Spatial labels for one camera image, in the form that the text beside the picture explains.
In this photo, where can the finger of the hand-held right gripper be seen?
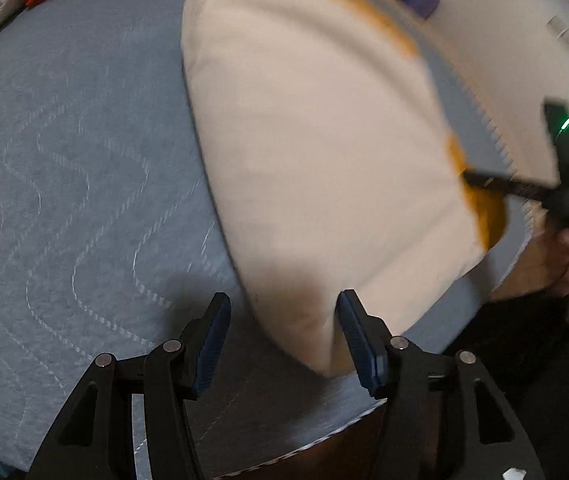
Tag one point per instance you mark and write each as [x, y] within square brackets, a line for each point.
[507, 185]

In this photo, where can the white wall outlet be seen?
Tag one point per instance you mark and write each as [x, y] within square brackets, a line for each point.
[564, 32]

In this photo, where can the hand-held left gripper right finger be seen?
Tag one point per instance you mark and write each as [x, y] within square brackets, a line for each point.
[359, 342]

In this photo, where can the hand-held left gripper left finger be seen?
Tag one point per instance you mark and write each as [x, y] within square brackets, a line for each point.
[212, 345]

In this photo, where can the grey quilted mattress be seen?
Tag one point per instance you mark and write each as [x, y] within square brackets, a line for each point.
[74, 185]

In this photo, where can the cream and yellow hooded jacket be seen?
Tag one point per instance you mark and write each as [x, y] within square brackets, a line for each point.
[324, 160]

